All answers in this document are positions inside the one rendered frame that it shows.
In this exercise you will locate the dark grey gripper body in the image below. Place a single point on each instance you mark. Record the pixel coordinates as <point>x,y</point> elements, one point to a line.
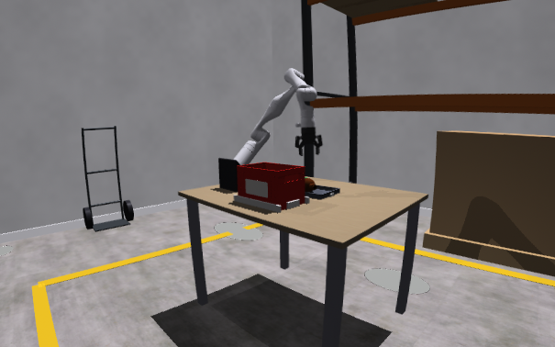
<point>308,133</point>

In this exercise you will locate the brown bottle with green label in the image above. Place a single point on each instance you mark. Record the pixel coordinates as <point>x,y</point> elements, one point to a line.
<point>309,185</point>

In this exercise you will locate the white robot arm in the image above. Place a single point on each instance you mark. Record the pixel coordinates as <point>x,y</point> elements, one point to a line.
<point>304,93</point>

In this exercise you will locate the red divided crate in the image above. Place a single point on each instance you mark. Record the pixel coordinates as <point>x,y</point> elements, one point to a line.
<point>272,183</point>

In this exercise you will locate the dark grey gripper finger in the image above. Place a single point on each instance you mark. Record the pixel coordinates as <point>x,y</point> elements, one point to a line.
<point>297,138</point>
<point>316,144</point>

